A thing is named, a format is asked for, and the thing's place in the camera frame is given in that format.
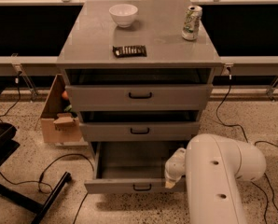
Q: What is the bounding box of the black cable on left floor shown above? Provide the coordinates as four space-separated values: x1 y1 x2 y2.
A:
0 153 96 224

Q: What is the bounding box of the white green soda can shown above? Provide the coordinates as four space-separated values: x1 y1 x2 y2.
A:
182 6 202 41

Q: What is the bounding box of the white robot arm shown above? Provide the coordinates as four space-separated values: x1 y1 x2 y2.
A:
164 133 266 224

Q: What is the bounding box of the white bowl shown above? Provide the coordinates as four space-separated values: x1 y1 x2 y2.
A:
109 4 138 28

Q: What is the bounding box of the black cable on floor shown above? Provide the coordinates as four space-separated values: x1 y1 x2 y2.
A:
250 140 278 224
0 153 96 224

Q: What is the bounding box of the black cable on right floor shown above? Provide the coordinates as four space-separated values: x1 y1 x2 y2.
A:
250 140 278 224

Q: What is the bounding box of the grey middle drawer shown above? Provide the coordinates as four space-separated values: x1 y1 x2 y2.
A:
79 122 200 142

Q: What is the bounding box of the black chair base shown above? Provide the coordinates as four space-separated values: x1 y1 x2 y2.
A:
0 90 76 224

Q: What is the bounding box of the dark snack bar packet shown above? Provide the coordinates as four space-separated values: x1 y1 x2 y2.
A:
112 45 147 58

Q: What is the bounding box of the grey drawer cabinet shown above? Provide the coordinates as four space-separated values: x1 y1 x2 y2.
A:
57 0 219 143

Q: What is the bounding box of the black cable at left wall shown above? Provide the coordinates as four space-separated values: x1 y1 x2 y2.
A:
0 70 23 123

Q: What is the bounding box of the grey railing beam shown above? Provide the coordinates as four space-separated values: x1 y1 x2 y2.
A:
0 0 278 75

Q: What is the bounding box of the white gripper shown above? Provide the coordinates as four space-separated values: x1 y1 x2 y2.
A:
164 147 186 189

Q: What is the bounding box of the brown cardboard box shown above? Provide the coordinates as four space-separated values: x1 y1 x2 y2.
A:
40 74 82 145

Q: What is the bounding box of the grey bottom drawer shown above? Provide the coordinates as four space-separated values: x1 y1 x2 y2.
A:
85 141 186 194

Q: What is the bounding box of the grey drawer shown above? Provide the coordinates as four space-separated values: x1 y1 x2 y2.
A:
85 141 186 194
66 85 212 111
79 122 200 142

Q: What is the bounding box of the grey top drawer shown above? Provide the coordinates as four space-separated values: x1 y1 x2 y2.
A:
66 85 212 111

